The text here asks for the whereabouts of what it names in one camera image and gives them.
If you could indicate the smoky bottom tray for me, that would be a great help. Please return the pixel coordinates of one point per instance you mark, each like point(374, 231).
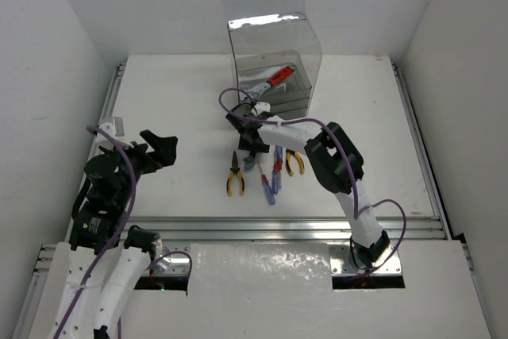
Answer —
point(287, 112)

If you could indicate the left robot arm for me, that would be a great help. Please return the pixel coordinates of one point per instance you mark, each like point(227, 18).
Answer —
point(104, 257)

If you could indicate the yellow long-nose pliers left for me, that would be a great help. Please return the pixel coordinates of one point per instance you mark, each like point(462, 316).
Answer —
point(235, 173)

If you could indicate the aluminium frame rail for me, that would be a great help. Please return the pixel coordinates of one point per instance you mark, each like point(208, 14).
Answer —
point(187, 204)

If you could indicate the black handle adjustable wrench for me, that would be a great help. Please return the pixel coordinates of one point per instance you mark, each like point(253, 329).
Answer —
point(249, 162)

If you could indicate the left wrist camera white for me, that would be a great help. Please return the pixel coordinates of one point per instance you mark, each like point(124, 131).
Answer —
point(114, 127)

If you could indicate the red handle adjustable wrench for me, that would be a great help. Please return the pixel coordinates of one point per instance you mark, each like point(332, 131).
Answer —
point(255, 82)

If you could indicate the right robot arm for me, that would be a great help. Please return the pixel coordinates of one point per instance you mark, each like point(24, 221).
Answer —
point(337, 165)

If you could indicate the clear acrylic box cover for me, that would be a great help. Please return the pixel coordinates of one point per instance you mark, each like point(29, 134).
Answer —
point(269, 26)

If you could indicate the red blue small screwdriver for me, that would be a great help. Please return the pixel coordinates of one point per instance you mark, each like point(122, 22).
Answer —
point(274, 174)

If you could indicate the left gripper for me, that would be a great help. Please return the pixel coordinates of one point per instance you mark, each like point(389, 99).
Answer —
point(147, 155)

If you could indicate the smoky top tray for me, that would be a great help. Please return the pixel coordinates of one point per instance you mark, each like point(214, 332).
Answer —
point(301, 84)

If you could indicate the blue handle screwdriver long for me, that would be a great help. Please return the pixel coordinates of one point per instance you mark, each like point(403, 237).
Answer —
point(279, 164)

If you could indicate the smoky middle tray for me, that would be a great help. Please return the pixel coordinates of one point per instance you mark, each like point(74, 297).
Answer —
point(304, 101)

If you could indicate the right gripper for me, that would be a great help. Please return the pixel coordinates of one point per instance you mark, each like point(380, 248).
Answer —
point(259, 147)

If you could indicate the smoky tray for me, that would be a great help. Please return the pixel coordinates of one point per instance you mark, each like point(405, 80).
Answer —
point(287, 112)
point(304, 101)
point(301, 84)

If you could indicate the red clear screwdriver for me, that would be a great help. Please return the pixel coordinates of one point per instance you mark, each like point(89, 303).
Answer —
point(266, 186)

